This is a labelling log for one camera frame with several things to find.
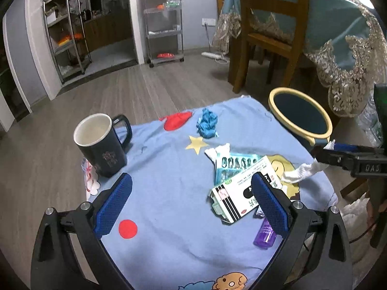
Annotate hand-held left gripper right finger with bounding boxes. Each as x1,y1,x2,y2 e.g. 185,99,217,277
251,172,354,290

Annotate blue bin with yellow rim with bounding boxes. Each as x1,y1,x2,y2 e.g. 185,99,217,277
268,87,333,152

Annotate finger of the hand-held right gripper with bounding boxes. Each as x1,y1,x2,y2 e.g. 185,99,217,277
313,146,354,170
332,143,360,153

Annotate grey trolley rack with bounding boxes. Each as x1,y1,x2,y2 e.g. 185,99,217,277
141,0,185,68

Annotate blue cartoon printed blanket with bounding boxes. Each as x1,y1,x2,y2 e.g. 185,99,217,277
82,95,338,290

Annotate teal blister pack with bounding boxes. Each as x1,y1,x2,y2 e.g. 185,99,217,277
214,154,264,186

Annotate black ceramic mug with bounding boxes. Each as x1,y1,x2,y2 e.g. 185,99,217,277
73,113,133,178

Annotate white tissue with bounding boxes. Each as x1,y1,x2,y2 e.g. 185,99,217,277
283,140,337,185
205,143,231,164

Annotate purple lighter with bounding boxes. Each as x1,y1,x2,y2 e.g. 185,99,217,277
253,217,276,250

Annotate orange packets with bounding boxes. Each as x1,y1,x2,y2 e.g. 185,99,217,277
57,33,83,45

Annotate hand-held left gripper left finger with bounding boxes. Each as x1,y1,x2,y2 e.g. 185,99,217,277
30,172,134,290

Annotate white power strip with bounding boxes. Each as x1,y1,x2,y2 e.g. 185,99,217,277
202,51,226,61

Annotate clear plastic bag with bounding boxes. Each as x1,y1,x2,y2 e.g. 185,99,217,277
356,99,382,146

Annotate white red printed cloth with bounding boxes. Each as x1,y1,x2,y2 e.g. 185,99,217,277
81,157,102,195

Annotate steel shelf rack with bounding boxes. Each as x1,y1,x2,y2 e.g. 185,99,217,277
42,0,93,84

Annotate white medicine box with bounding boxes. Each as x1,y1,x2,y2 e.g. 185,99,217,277
210,155,283,225

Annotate white plastic bag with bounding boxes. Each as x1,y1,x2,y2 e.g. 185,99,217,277
341,193,373,234

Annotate wooden kitchen cabinet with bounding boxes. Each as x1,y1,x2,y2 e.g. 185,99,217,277
82,14,134,52

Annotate table with lace tablecloth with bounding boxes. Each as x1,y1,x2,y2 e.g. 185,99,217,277
213,0,387,118

